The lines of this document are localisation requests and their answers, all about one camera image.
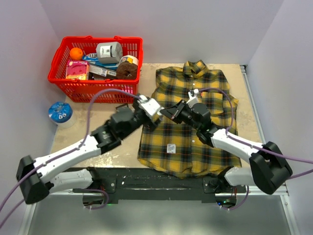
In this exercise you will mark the red plastic shopping basket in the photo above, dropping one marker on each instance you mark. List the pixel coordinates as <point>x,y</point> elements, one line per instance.
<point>82,91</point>

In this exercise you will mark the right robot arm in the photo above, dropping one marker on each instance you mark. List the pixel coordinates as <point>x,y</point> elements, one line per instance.
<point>268,170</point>

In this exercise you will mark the blue lidded plastic tub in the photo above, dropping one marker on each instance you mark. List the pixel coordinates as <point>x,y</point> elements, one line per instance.
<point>61,114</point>

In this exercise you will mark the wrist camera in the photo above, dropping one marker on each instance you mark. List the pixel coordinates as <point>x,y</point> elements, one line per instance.
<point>150,107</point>
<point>193,97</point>

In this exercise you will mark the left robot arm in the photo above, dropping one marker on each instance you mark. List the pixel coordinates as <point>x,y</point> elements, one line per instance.
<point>40,177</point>

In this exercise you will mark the white paper cup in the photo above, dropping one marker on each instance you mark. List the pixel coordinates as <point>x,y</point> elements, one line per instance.
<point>130,59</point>

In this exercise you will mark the brown chocolate donut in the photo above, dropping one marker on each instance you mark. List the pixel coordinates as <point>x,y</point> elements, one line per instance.
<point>126,71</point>

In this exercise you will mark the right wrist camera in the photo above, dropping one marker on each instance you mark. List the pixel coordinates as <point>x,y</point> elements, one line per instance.
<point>193,97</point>

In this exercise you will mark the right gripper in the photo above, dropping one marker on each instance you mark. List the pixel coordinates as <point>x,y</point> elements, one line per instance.
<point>174,112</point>

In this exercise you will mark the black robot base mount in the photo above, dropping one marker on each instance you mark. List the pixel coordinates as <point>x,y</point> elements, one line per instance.
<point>149,184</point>

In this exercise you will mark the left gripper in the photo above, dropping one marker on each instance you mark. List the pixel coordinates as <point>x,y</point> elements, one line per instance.
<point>149,123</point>

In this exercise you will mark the yellow plaid shirt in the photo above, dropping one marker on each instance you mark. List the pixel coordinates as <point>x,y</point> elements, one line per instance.
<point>175,148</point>

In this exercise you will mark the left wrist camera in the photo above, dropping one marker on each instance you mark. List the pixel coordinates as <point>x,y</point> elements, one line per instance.
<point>150,107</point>

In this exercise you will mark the pink snack box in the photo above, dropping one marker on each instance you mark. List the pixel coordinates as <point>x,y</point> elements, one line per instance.
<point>77,70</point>

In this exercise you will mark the orange fruit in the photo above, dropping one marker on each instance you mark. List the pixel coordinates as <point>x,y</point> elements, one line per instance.
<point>76,54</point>

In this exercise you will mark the grey cylindrical can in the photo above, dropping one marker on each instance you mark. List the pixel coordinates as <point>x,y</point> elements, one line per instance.
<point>109,53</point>

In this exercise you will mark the blue white flat box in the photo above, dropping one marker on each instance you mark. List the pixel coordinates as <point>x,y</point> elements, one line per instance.
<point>98,68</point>

